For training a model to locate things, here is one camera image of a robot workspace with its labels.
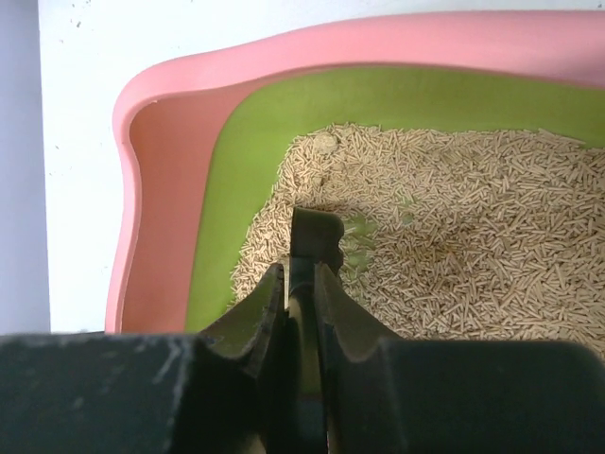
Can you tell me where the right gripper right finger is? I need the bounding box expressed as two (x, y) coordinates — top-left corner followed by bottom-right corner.
(314, 264), (406, 453)

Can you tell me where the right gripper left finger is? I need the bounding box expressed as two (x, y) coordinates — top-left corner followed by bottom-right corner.
(196, 264), (285, 453)

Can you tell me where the black litter scoop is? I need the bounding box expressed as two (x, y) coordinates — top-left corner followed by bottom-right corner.
(284, 207), (343, 453)

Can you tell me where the pink litter box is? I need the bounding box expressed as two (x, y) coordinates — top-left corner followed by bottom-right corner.
(105, 10), (604, 333)

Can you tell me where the beige cat litter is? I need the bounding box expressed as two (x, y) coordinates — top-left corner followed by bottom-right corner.
(231, 124), (604, 351)

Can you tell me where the litter clump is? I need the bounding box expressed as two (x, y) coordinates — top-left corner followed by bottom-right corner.
(313, 132), (338, 153)

